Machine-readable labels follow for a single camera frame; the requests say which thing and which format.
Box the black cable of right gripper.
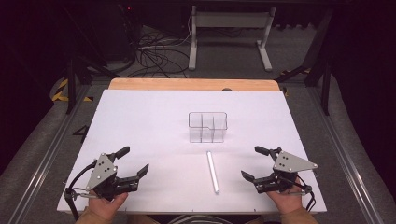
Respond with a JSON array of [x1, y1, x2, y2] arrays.
[[304, 183, 318, 213]]

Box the tangle of black floor cables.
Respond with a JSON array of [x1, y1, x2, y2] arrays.
[[125, 29, 191, 79]]

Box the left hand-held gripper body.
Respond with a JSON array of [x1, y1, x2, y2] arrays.
[[85, 152, 126, 202]]

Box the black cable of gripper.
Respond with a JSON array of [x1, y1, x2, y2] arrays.
[[304, 183, 318, 213], [64, 160, 98, 222]]

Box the yellow black hazard tape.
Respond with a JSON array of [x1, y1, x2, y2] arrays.
[[50, 77, 94, 103], [279, 67, 312, 77]]

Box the black metal stand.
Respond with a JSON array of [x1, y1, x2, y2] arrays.
[[64, 54, 120, 115], [275, 8, 333, 117]]

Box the clear plastic divided organizer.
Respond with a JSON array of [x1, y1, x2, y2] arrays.
[[188, 111, 229, 144]]

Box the person's left hand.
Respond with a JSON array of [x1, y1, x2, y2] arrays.
[[89, 192, 129, 220]]

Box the grey chair frame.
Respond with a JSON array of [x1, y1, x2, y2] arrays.
[[188, 5, 277, 73]]

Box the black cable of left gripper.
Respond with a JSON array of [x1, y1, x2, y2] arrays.
[[64, 160, 98, 222]]

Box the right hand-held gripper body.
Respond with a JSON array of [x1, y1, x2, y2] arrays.
[[270, 150, 318, 195]]

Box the white paper tube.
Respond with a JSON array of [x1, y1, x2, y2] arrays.
[[205, 150, 220, 195]]

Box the person's right hand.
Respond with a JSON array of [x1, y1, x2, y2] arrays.
[[266, 190, 304, 215]]

